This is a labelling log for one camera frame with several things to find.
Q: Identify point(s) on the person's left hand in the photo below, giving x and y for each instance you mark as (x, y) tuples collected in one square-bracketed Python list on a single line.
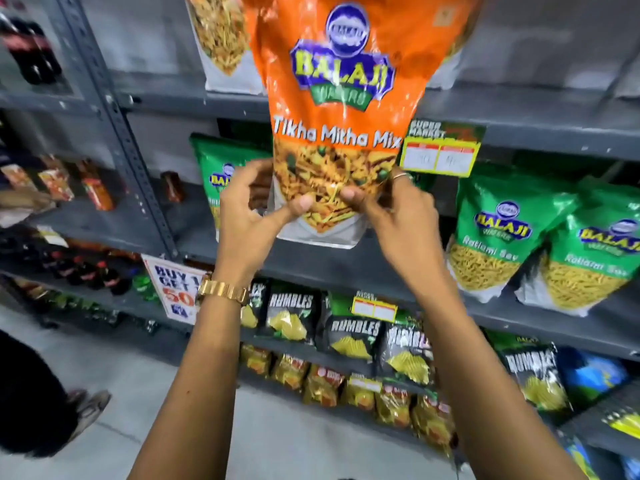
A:
[(242, 229)]

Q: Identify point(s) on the person's right hand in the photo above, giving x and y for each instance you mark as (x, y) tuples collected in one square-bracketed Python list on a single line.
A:
[(405, 229)]

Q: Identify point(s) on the person's right thumb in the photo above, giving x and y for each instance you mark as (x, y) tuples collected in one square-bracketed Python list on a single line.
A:
[(359, 197)]

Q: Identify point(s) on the person's left thumb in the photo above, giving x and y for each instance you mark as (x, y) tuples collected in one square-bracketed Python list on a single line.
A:
[(294, 207)]

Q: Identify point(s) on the large orange snack mix packet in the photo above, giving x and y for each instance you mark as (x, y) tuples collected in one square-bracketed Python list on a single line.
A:
[(345, 69)]

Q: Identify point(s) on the person's right forearm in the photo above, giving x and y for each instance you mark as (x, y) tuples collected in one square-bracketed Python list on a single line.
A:
[(490, 389)]

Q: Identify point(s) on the person's left forearm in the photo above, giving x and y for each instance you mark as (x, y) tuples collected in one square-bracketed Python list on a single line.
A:
[(195, 384)]

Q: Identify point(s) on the grey metal shelving rack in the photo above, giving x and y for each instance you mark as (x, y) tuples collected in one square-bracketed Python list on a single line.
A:
[(320, 267)]

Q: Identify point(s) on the green sev snack packet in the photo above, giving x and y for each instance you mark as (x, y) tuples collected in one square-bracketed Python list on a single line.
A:
[(590, 259), (220, 167), (500, 229)]

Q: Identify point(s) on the yellow-framed shelf price label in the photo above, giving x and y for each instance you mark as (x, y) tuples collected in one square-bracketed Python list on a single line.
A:
[(440, 152)]

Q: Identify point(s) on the black chips packet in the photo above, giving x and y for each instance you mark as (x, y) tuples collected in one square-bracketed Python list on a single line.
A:
[(352, 334), (290, 314), (406, 354), (255, 304), (537, 377)]

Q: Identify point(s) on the gold wristwatch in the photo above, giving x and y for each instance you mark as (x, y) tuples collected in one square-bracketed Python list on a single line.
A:
[(222, 290)]

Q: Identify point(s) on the small yellow shelf price label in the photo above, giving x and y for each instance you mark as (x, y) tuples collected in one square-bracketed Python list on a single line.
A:
[(374, 308)]

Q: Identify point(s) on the small brown bottle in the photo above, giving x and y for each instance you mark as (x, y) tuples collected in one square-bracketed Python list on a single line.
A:
[(172, 187)]

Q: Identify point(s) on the white promotion sign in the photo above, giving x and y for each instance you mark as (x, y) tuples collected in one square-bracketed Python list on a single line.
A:
[(172, 289)]

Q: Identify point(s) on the green bottle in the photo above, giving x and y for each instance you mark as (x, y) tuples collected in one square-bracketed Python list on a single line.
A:
[(145, 285)]

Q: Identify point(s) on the row of yellow snack packets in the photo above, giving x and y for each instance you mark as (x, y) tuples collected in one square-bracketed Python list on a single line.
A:
[(325, 384)]

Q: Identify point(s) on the row of dark sauce bottles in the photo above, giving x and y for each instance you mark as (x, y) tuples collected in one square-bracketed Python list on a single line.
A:
[(85, 272)]

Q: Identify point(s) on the orange spice packet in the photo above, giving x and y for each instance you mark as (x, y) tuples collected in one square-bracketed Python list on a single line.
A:
[(56, 182), (17, 177)]

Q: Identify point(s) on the small white shelf tag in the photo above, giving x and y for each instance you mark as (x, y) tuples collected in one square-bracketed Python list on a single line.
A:
[(52, 236)]

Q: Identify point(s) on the person's grey shoe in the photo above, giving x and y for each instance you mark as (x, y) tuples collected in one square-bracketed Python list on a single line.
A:
[(90, 409)]

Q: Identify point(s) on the dark cola bottles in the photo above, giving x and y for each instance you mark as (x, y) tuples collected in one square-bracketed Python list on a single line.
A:
[(30, 49)]

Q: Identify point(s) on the person's black trouser leg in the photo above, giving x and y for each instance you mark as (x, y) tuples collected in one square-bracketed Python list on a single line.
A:
[(32, 394)]

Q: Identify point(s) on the blue and yellow snack packet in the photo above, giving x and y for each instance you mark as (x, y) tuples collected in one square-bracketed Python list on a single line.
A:
[(580, 457)]

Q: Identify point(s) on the black and yellow snack packet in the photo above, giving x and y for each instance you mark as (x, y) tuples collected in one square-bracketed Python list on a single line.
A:
[(625, 422)]

